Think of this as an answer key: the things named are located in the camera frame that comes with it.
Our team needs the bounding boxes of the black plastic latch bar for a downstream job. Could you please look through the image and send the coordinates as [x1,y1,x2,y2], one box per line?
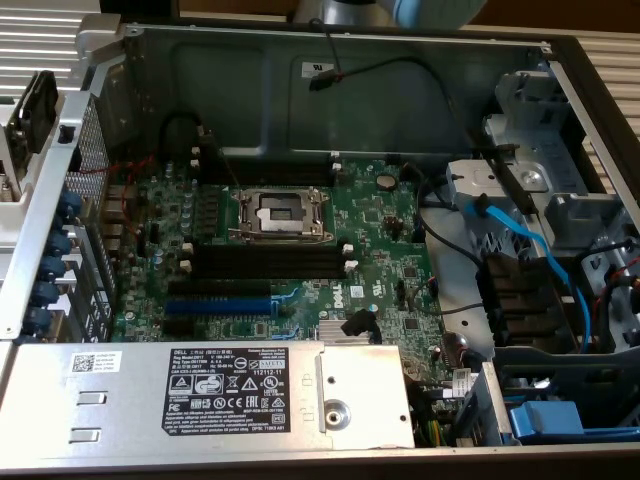
[468,128,540,216]

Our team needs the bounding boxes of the blue slot cover clip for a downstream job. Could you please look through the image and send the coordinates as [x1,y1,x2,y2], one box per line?
[34,279,61,306]
[27,305,54,331]
[49,227,74,256]
[57,189,84,221]
[39,254,66,281]

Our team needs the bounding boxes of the blue expansion slot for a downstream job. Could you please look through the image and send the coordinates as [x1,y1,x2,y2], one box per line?
[164,296,274,316]

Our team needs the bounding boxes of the blue flat data wire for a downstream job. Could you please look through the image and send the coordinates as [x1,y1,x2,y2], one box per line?
[464,198,594,351]

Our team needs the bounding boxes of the blue plastic drive caddy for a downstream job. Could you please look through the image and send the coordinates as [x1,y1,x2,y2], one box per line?
[507,399,640,446]

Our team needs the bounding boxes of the thin red wire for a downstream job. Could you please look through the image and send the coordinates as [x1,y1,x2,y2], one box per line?
[79,154,156,236]

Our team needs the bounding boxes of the black looped wire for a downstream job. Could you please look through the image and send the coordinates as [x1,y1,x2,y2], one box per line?
[158,113,202,164]

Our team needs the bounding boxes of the silver metal drive cage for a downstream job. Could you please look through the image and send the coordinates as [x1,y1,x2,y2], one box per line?
[444,69,640,351]

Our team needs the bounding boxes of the black box behind case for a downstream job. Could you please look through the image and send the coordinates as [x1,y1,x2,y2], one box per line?
[99,0,179,16]

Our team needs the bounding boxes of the long black expansion slot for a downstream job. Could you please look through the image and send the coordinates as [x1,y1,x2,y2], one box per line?
[167,279,274,300]

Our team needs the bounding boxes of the black disk drive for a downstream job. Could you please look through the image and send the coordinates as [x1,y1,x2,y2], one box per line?
[17,69,59,154]

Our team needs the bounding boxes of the black angled wire plug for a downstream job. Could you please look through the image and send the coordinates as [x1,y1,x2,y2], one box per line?
[339,308,377,344]

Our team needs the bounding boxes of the thin black wire with plug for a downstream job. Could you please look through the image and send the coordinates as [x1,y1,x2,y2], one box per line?
[308,18,456,131]

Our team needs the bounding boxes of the yellow green power wires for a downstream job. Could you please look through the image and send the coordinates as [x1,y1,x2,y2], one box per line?
[422,418,446,449]

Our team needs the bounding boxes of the silver finned chipset heatsink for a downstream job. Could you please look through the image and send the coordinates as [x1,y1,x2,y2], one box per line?
[318,319,374,346]

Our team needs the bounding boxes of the white parts rack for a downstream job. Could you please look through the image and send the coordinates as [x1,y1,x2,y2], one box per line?
[0,69,66,246]

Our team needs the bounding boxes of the black RAM slot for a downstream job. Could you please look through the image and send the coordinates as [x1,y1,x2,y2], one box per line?
[182,241,351,264]
[192,144,342,174]
[178,257,359,281]
[192,158,350,189]

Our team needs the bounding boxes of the green Dell motherboard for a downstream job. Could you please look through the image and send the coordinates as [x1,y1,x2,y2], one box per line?
[102,157,451,406]

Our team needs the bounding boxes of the grey metal PC case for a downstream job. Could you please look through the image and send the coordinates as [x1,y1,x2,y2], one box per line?
[0,19,640,480]

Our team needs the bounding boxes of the silver power supply with label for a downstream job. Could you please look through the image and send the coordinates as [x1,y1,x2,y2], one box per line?
[0,342,417,466]

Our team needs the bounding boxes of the black plastic drive bracket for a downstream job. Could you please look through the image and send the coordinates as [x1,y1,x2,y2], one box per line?
[477,253,576,346]

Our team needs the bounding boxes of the silver CPU socket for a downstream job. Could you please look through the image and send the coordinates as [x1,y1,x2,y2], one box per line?
[227,185,337,246]

